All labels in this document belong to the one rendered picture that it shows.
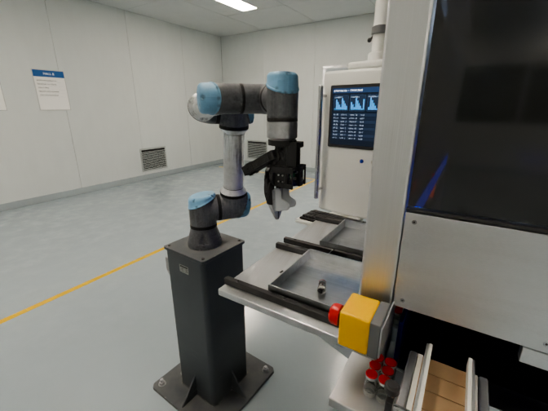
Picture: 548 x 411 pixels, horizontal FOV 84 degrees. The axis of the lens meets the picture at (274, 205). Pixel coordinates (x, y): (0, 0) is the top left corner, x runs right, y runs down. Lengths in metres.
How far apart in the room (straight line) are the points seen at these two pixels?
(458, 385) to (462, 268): 0.20
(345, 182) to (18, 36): 5.00
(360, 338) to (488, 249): 0.25
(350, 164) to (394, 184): 1.12
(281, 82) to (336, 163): 1.03
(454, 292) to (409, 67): 0.37
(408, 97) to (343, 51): 6.07
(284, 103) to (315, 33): 6.17
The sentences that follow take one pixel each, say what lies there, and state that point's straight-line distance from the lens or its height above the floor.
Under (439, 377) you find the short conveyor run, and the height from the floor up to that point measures 0.93.
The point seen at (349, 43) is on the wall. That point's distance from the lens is 6.58.
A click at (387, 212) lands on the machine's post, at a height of 1.20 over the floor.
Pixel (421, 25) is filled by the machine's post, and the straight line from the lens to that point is 0.55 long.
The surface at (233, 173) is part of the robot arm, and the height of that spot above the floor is 1.11.
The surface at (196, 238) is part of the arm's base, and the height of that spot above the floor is 0.84.
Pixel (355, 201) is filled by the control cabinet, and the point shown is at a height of 0.89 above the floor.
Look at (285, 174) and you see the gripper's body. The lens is 0.74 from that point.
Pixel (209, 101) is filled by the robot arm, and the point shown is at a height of 1.39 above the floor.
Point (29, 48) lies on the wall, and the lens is 5.80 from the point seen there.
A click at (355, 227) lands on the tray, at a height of 0.89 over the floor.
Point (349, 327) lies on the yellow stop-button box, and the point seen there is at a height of 1.01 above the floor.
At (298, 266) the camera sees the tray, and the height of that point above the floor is 0.89.
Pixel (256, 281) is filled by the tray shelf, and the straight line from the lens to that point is 0.93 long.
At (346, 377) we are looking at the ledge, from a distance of 0.68.
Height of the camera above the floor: 1.37
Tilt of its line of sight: 18 degrees down
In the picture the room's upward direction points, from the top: straight up
